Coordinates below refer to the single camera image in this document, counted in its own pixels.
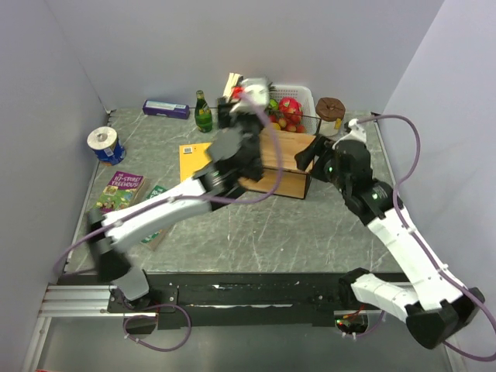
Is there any purple rectangular box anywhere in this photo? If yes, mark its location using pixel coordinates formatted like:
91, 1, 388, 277
142, 100, 190, 119

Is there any green 104-storey treehouse book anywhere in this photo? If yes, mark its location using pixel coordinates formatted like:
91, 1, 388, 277
139, 184, 170, 251

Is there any dark blue paperback book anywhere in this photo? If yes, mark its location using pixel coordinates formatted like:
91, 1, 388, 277
222, 72, 243, 101

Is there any purple 117-storey treehouse book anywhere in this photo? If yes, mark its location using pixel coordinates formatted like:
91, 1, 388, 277
94, 171, 148, 214

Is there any white plastic fruit basket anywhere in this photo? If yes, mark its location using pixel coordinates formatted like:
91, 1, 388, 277
266, 84, 321, 135

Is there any jar with brown lid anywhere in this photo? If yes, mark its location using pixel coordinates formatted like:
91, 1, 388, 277
315, 97, 346, 136

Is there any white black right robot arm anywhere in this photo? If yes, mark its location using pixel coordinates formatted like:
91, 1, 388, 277
294, 135, 485, 350

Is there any toy green apple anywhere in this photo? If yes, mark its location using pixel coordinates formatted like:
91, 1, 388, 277
268, 98, 279, 112

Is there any wooden two-tier shelf rack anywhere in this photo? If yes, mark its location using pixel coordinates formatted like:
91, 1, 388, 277
240, 129, 319, 199

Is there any toy dragon fruit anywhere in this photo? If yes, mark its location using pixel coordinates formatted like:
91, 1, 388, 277
278, 97, 303, 125

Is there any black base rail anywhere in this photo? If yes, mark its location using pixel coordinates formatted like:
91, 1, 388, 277
57, 272, 384, 334

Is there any green glass bottle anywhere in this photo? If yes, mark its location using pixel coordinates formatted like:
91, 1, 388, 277
195, 90, 213, 133

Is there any yellow book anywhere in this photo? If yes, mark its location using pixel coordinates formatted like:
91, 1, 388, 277
179, 143, 211, 182

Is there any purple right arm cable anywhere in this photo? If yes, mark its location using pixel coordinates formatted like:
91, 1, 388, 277
340, 114, 496, 363

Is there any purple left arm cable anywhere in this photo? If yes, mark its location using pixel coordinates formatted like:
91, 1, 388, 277
52, 88, 284, 353

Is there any blue tin can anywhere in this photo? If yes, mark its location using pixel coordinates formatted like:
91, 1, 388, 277
94, 142, 126, 166

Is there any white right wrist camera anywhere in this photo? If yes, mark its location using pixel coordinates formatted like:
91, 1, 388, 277
340, 119, 367, 143

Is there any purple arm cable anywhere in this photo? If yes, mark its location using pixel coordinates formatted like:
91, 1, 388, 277
340, 114, 496, 363
52, 88, 284, 353

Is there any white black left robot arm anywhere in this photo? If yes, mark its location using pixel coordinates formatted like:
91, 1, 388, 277
87, 114, 263, 312

